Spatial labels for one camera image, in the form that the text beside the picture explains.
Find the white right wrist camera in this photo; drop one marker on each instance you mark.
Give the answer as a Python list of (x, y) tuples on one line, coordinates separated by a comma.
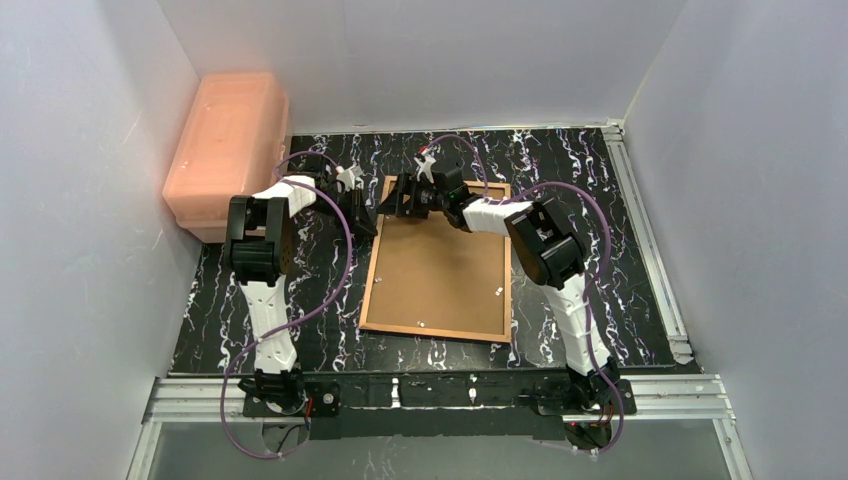
[(425, 161)]

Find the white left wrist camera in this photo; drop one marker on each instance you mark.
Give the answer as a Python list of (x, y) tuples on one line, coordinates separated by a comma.
[(349, 179)]

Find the wooden picture frame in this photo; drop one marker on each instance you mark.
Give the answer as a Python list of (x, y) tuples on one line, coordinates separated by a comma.
[(509, 285)]

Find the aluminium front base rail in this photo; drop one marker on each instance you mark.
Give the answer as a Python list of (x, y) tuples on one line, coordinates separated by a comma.
[(660, 397)]

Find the brown fibreboard backing board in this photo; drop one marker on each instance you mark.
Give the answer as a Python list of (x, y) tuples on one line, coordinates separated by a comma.
[(437, 278)]

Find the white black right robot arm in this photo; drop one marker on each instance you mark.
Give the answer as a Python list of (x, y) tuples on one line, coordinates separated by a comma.
[(548, 248)]

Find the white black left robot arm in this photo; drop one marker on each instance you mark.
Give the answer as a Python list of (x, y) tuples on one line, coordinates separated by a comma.
[(259, 249)]

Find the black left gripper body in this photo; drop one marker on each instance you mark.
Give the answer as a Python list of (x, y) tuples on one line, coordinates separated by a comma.
[(351, 203)]

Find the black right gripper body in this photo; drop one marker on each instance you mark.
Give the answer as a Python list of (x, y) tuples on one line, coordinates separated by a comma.
[(411, 198)]

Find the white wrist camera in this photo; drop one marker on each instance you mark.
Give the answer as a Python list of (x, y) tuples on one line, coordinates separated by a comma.
[(425, 161), (349, 179)]

